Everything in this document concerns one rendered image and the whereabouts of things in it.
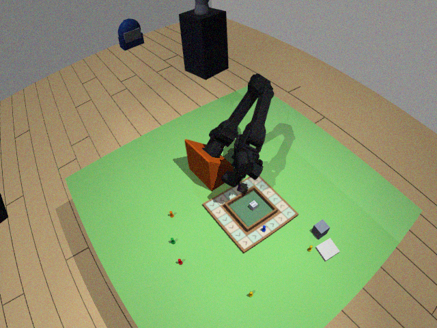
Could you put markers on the white die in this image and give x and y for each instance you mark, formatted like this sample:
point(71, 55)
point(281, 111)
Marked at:
point(253, 205)

